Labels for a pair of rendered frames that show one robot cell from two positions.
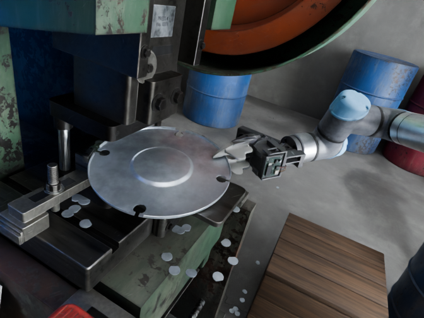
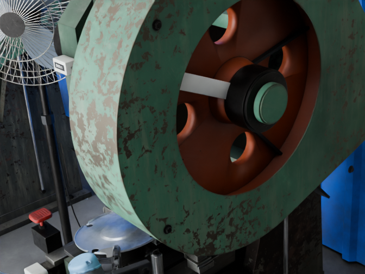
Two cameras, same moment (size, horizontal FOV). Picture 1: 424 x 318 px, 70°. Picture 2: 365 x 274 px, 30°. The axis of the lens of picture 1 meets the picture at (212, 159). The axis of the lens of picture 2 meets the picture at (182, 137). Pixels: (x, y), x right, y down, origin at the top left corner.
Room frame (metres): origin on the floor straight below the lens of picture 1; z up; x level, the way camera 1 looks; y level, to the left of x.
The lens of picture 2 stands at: (1.63, -1.33, 1.97)
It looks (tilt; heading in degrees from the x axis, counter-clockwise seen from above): 26 degrees down; 121
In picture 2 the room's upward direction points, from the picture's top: 4 degrees counter-clockwise
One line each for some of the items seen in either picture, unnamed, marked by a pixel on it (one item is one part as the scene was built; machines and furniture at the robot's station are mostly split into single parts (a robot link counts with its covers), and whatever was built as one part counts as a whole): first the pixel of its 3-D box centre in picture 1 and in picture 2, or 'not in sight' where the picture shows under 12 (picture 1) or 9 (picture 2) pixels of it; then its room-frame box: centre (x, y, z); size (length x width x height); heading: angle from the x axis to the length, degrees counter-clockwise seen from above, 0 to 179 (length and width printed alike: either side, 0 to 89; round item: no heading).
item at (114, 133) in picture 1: (115, 113); not in sight; (0.59, 0.22, 0.86); 0.20 x 0.16 x 0.05; 160
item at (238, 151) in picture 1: (235, 153); (109, 250); (0.60, -0.05, 0.83); 0.09 x 0.06 x 0.03; 122
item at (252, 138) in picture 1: (248, 144); (116, 256); (0.64, -0.07, 0.84); 0.09 x 0.02 x 0.05; 122
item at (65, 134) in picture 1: (64, 139); not in sight; (0.53, 0.30, 0.81); 0.02 x 0.02 x 0.14
